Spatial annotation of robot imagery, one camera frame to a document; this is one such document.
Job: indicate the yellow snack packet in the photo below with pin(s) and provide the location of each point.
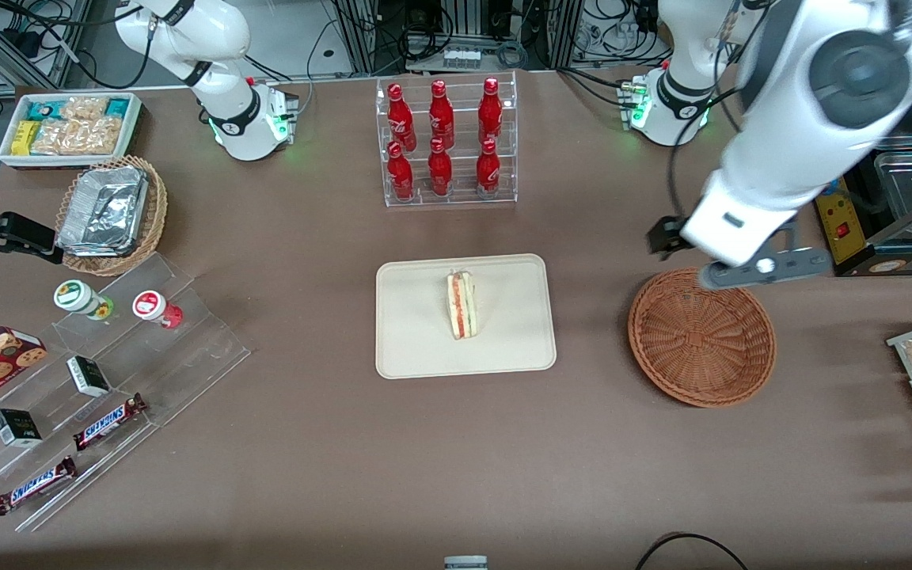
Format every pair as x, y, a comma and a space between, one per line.
24, 138

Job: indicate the stacked aluminium foil containers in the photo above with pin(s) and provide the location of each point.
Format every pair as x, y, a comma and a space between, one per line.
104, 210

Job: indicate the clear bag of crackers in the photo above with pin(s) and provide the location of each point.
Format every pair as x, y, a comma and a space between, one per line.
98, 136
84, 108
52, 138

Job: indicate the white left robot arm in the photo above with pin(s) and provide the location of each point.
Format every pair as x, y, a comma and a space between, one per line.
773, 150

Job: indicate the green lidded cup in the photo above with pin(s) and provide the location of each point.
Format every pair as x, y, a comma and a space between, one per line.
76, 297

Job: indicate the small black carton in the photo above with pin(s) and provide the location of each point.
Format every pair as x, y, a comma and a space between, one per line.
88, 376
17, 427

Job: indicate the triangular sandwich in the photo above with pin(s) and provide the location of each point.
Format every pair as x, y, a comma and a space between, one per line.
462, 305

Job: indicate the oval light wicker basket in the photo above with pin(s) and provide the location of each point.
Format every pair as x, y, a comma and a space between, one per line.
157, 214

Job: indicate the red soda bottle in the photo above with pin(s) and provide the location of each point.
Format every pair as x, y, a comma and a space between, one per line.
400, 176
490, 111
440, 172
441, 115
488, 172
400, 119

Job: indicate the clear acrylic stepped display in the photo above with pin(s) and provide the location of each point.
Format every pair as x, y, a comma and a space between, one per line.
187, 348

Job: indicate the white rectangular snack bin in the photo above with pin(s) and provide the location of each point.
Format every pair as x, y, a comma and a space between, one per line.
6, 154

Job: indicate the Snickers chocolate bar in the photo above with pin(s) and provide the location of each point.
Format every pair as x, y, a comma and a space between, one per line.
108, 422
35, 484

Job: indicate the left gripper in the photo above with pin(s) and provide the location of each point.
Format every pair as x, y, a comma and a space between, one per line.
666, 235

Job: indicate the white power strip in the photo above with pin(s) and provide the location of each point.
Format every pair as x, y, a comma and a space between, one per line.
461, 58

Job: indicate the black sealing machine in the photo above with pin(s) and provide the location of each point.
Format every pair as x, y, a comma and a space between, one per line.
899, 245

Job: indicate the red lidded cup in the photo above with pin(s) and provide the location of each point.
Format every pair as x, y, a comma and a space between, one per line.
151, 307

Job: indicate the round brown wicker basket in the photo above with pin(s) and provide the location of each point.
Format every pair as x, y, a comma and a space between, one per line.
701, 348

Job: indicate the clear acrylic bottle rack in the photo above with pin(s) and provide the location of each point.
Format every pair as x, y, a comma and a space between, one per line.
460, 198

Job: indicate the teal snack packet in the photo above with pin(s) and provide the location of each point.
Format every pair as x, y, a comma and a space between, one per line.
118, 108
44, 109

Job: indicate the grey wrist camera bar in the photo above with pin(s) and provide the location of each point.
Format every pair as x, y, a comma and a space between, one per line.
796, 263

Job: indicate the beige plastic tray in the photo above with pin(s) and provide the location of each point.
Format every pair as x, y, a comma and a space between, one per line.
416, 317

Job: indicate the small grey device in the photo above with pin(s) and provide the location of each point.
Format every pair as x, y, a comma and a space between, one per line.
465, 564

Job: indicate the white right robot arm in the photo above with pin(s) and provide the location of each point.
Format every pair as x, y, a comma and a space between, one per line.
226, 103

